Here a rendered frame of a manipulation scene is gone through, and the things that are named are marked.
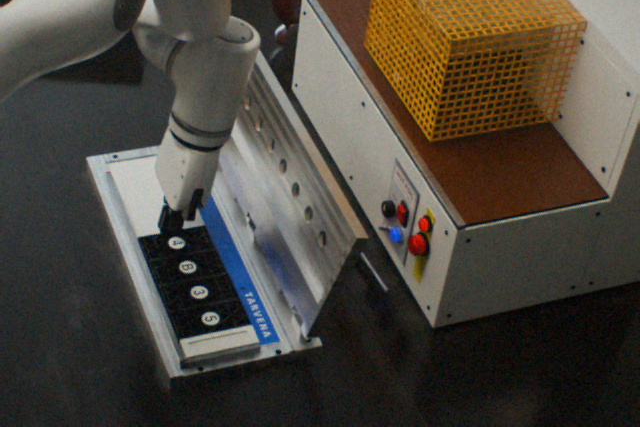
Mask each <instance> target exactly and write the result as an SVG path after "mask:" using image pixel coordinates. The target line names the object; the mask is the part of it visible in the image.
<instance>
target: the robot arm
mask: <svg viewBox="0 0 640 427"><path fill-rule="evenodd" d="M231 5H232V3H231V0H12V1H11V2H10V3H9V4H7V5H6V6H4V7H2V8H0V105H1V104H2V103H3V102H4V101H5V100H6V99H7V98H8V97H9V96H10V95H11V94H12V93H14V92H15V91H16V90H18V89H19V88H21V87H22V86H24V85H25V84H27V83H29V82H31V81H32V80H34V79H36V78H39V77H40V76H41V75H43V74H45V73H48V72H51V71H53V70H56V69H59V68H61V67H64V66H67V65H70V64H73V63H77V62H80V61H83V60H86V59H89V58H91V57H94V56H96V55H98V54H100V53H102V52H104V51H106V50H107V49H109V48H110V47H112V46H113V45H114V44H116V43H117V42H118V41H119V40H120V39H122V38H123V37H124V36H125V35H126V34H127V32H128V31H129V30H130V29H131V28H132V32H133V35H134V37H135V40H136V42H137V45H138V47H139V49H140V51H141V53H142V54H143V56H144V57H145V58H146V59H147V60H148V61H149V62H150V63H151V64H152V65H153V66H154V67H155V68H156V69H158V70H159V71H160V72H162V73H163V74H164V75H166V76H167V77H168V78H170V79H171V80H172V81H173V83H174V85H175V88H176V96H175V99H174V103H173V106H172V110H171V113H170V117H169V126H168V128H167V131H166V133H165V135H164V138H163V141H162V143H161V146H160V149H159V152H158V155H157V158H156V163H155V174H156V176H157V179H158V181H159V184H160V186H161V188H162V191H163V193H164V198H163V201H164V204H166V205H163V207H162V210H161V214H160V217H159V220H158V224H157V226H158V228H159V231H160V233H163V232H171V233H174V232H177V231H179V230H180V229H182V228H183V225H184V222H185V221H195V217H196V211H197V207H198V208H199V209H200V210H203V209H204V208H205V207H206V205H207V202H208V200H209V197H210V194H211V190H212V187H213V183H214V179H215V175H216V170H217V164H218V159H219V153H220V148H221V147H222V146H223V145H224V143H226V142H227V141H228V140H229V138H230V135H231V132H232V129H233V126H234V123H235V120H236V117H237V114H238V110H239V107H240V104H241V101H242V98H243V95H244V92H245V89H246V86H247V83H248V80H249V76H251V73H252V70H253V67H254V64H255V61H256V58H257V55H258V52H259V49H260V46H261V38H260V35H259V34H258V32H257V31H256V30H255V29H254V28H253V27H252V26H251V25H250V24H248V23H246V22H245V21H243V20H241V19H238V18H234V17H231V16H230V7H231Z"/></svg>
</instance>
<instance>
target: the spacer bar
mask: <svg viewBox="0 0 640 427"><path fill-rule="evenodd" d="M256 344H260V341H259V339H258V337H257V335H256V331H255V329H254V327H253V325H246V326H242V327H237V328H232V329H227V330H222V331H218V332H213V333H208V334H203V335H199V336H194V337H189V338H184V339H180V341H179V346H180V348H181V351H182V354H183V356H184V359H187V358H191V357H196V356H200V355H203V356H205V355H209V354H214V353H218V352H223V351H228V350H232V349H237V348H241V347H246V346H251V345H256Z"/></svg>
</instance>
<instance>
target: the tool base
mask: <svg viewBox="0 0 640 427"><path fill-rule="evenodd" d="M160 146H161V145H158V146H152V147H146V148H140V149H133V150H127V151H121V152H120V153H115V154H109V155H102V156H96V157H90V158H87V171H88V174H89V177H90V179H91V182H92V184H93V187H94V190H95V192H96V195H97V198H98V200H99V203H100V206H101V208H102V211H103V214H104V216H105V219H106V222H107V224H108V227H109V230H110V232H111V235H112V238H113V240H114V243H115V246H116V248H117V251H118V254H119V256H120V259H121V262H122V264H123V267H124V270H125V272H126V275H127V277H128V280H129V283H130V285H131V288H132V291H133V293H134V296H135V299H136V301H137V304H138V307H139V309H140V312H141V315H142V317H143V320H144V323H145V325H146V328H147V331H148V333H149V336H150V339H151V341H152V344H153V347H154V349H155V352H156V355H157V357H158V360H159V363H160V365H161V368H162V370H163V373H164V376H165V378H166V381H167V384H168V386H169V389H170V388H175V387H179V386H182V387H183V386H188V385H192V384H197V383H201V382H205V381H210V380H214V379H219V378H223V377H227V376H232V375H236V374H241V373H246V372H250V371H255V370H259V369H264V368H268V367H272V366H277V365H281V364H285V363H290V362H294V361H299V360H303V359H307V358H312V357H316V356H321V352H322V344H321V342H320V340H319V338H306V337H305V335H304V333H303V331H302V329H301V326H302V324H303V320H302V318H301V316H300V314H299V312H298V310H297V309H292V308H291V305H290V303H289V301H288V299H287V297H286V295H285V293H284V291H283V290H282V293H283V294H280V293H279V291H278V289H277V287H276V285H275V283H274V281H273V279H272V277H271V275H270V272H269V270H268V268H267V266H266V264H265V260H266V259H267V257H266V255H265V253H264V251H263V249H262V246H261V244H260V242H259V240H257V238H256V236H255V234H254V231H255V228H256V227H255V225H254V223H253V221H252V219H251V217H246V216H245V214H244V212H243V210H242V208H241V206H240V204H239V202H238V200H237V199H236V201H237V203H235V202H234V201H233V199H232V197H231V195H230V193H229V190H228V188H227V186H226V184H225V182H224V180H223V178H222V176H221V173H222V172H223V168H222V166H221V164H220V162H219V160H218V164H217V170H216V175H215V179H214V183H213V187H212V190H211V193H212V195H213V197H214V199H215V201H216V203H217V205H218V207H219V210H220V212H221V214H222V216H223V218H224V220H225V222H226V224H227V226H228V229H229V231H230V233H231V235H232V237H233V239H234V241H235V243H236V245H237V248H238V250H239V252H240V254H241V256H242V258H243V260H244V262H245V265H246V267H247V269H248V271H249V273H250V275H251V277H252V279H253V281H254V284H255V286H257V288H258V290H259V292H260V294H261V296H262V298H263V300H264V303H265V305H266V307H267V309H268V311H269V313H270V315H271V317H272V320H273V322H274V324H275V326H276V329H277V331H278V333H279V335H280V337H281V343H279V344H275V345H270V346H266V347H261V352H260V353H257V354H253V355H247V356H243V357H238V358H234V359H229V360H225V361H221V362H216V363H212V364H207V365H203V366H198V367H202V368H203V369H204V371H203V372H198V371H197V368H198V367H194V368H191V367H189V368H185V369H180V367H179V364H178V361H177V359H176V356H175V354H174V351H173V349H172V346H171V344H170V341H169V338H168V336H167V333H166V331H165V328H164V326H163V323H162V320H161V318H160V315H159V313H158V310H157V308H156V305H155V302H154V300H153V297H152V295H151V292H150V290H149V287H148V285H147V282H146V279H145V277H144V274H143V272H142V269H141V267H140V264H139V261H138V259H137V256H136V254H135V251H134V249H133V246H132V243H131V241H130V238H129V236H128V233H127V231H126V228H125V226H124V223H123V220H122V218H121V215H120V213H119V210H118V208H117V205H116V202H115V200H114V197H113V195H112V192H111V190H110V187H109V184H108V182H107V179H106V172H111V171H110V169H109V165H110V164H115V163H121V162H127V161H133V160H139V159H143V158H145V157H152V156H157V155H158V152H159V149H160ZM114 155H117V156H118V158H117V159H114V158H113V156H114ZM276 350H281V351H282V354H280V355H277V354H276Z"/></svg>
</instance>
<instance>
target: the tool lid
mask: <svg viewBox="0 0 640 427"><path fill-rule="evenodd" d="M249 98H251V105H250V108H249V107H248V101H249ZM261 118H263V127H262V129H261V127H260V122H261ZM273 139H274V140H275V147H274V150H272V141H273ZM218 160H219V162H220V164H221V166H222V168H223V172H222V173H221V176H222V178H223V180H224V182H225V184H226V186H227V188H228V190H229V193H230V195H231V197H232V199H233V201H234V202H235V203H237V201H236V199H237V200H238V202H239V204H240V206H241V208H242V210H243V212H244V214H245V216H246V217H251V219H252V221H253V223H254V225H255V227H256V228H255V231H254V234H255V236H256V238H257V240H259V242H260V244H261V246H262V249H263V251H264V253H265V255H266V257H267V259H266V260H265V264H266V266H267V268H268V270H269V272H270V275H271V277H272V279H273V281H274V283H275V285H276V287H277V289H278V291H279V293H280V294H283V293H282V290H283V291H284V293H285V295H286V297H287V299H288V301H289V303H290V305H291V308H292V309H297V310H298V312H299V314H300V316H301V318H302V320H303V324H302V326H301V329H302V331H303V333H304V335H305V337H306V338H318V336H319V334H320V332H321V330H322V329H323V326H324V324H325V322H326V320H327V318H328V316H329V314H330V312H331V310H332V308H333V306H334V304H335V302H336V300H337V298H338V296H339V295H340V293H341V291H342V289H343V287H344V285H345V283H346V281H347V279H348V277H349V275H350V273H351V271H352V269H353V267H354V265H355V263H356V262H357V260H358V258H359V256H360V254H361V252H362V250H363V248H364V246H365V244H366V242H367V240H368V236H367V234H366V233H365V231H364V229H363V228H362V226H361V224H360V222H359V221H358V219H357V217H356V216H355V214H354V212H353V210H352V209H351V207H350V205H349V203H348V202H347V200H346V198H345V197H344V195H343V193H342V191H341V190H340V188H339V186H338V185H337V183H336V181H335V179H334V178H333V176H332V174H331V172H330V170H329V168H328V166H327V165H326V163H325V161H324V159H323V158H322V156H321V154H320V153H319V151H318V149H317V147H316V146H315V144H314V142H313V140H312V139H311V137H310V135H309V134H308V132H307V130H306V128H305V127H304V125H303V123H302V122H301V120H300V118H299V116H298V115H297V113H296V111H295V109H294V108H293V106H292V104H291V103H290V101H289V99H288V97H287V96H286V94H285V92H284V91H283V89H282V87H281V85H280V84H279V82H278V80H277V78H276V77H275V75H274V73H273V72H272V70H271V68H270V66H269V65H268V63H267V61H266V60H265V58H264V56H263V54H262V53H261V51H260V49H259V52H258V55H257V58H256V61H255V64H254V67H253V70H252V73H251V76H249V80H248V83H247V86H246V89H245V92H244V95H243V98H242V101H241V104H240V107H239V110H238V114H237V117H236V120H235V123H234V126H233V129H232V132H231V135H230V138H229V140H228V141H227V142H226V143H224V145H223V146H222V147H221V148H220V153H219V159H218ZM285 161H286V162H287V170H286V173H284V163H285ZM298 184H299V187H300V193H299V196H298V197H297V195H296V188H297V185H298ZM311 208H312V211H313V217H312V220H311V221H310V219H309V211H310V209H311ZM324 233H325V234H326V238H327V240H326V245H325V246H324V245H323V241H322V239H323V234H324Z"/></svg>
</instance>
